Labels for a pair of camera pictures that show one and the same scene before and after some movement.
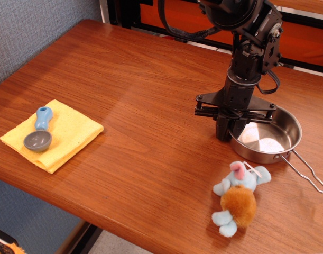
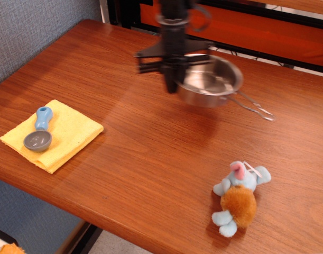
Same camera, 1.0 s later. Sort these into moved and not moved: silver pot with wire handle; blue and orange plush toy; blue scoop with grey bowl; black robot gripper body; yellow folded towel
Moved: silver pot with wire handle; black robot gripper body
Not moved: blue scoop with grey bowl; yellow folded towel; blue and orange plush toy
